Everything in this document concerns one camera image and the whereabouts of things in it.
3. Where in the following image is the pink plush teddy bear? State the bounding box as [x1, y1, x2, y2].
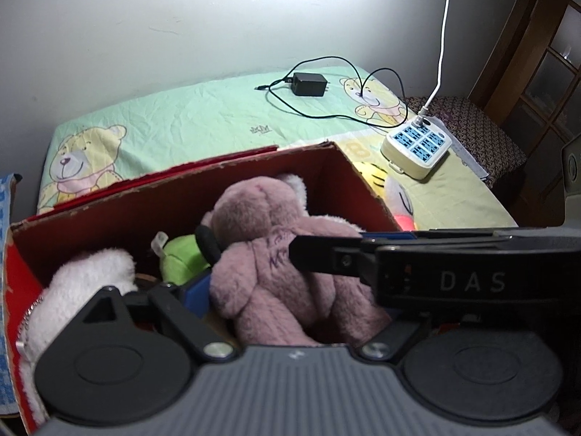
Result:
[203, 174, 391, 347]

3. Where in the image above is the yellow tiger plush toy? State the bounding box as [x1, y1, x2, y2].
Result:
[358, 162, 417, 231]

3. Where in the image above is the red cardboard box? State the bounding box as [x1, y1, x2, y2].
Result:
[2, 142, 399, 433]

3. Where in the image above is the green plush toy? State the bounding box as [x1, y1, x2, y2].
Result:
[151, 231, 209, 286]

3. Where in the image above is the patterned brown seat cushion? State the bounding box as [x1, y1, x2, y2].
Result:
[428, 97, 527, 188]

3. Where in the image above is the white fluffy plush toy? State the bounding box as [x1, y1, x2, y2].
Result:
[16, 249, 138, 425]

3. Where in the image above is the white blue power strip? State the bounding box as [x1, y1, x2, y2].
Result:
[380, 115, 452, 180]

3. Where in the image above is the wooden glass cabinet door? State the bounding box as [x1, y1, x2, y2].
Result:
[469, 0, 580, 154]

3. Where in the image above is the cartoon bear bed sheet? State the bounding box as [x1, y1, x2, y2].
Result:
[36, 66, 513, 229]

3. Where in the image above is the black power adapter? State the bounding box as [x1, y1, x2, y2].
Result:
[290, 72, 328, 97]

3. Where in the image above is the white power cord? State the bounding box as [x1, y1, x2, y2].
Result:
[414, 0, 455, 126]

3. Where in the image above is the thin black adapter cable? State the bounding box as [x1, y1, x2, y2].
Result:
[255, 55, 410, 129]

